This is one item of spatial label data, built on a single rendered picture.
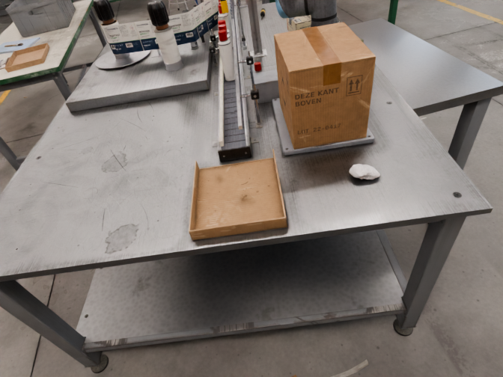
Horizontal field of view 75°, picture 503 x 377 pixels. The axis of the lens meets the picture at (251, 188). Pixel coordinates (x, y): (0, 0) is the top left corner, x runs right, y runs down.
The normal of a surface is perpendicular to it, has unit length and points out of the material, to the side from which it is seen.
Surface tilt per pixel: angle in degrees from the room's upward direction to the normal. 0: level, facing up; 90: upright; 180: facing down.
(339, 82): 90
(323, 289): 1
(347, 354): 0
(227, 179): 0
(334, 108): 90
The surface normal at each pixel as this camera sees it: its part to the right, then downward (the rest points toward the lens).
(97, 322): -0.14, -0.72
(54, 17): 0.29, 0.63
